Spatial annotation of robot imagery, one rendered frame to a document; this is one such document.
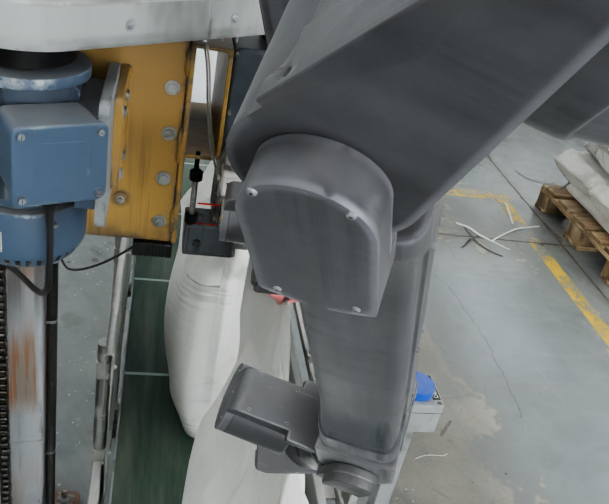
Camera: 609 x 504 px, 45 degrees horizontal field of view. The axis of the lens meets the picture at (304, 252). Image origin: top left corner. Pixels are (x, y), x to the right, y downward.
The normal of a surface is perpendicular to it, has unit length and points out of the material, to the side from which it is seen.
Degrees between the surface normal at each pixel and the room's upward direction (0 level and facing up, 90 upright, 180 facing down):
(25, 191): 90
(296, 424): 38
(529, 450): 0
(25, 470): 90
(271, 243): 124
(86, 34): 90
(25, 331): 90
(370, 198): 59
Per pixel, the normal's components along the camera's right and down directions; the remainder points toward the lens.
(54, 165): 0.54, 0.51
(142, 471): 0.18, -0.85
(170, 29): 0.72, 0.46
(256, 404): 0.22, -0.38
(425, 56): -0.33, 0.84
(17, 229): 0.18, 0.55
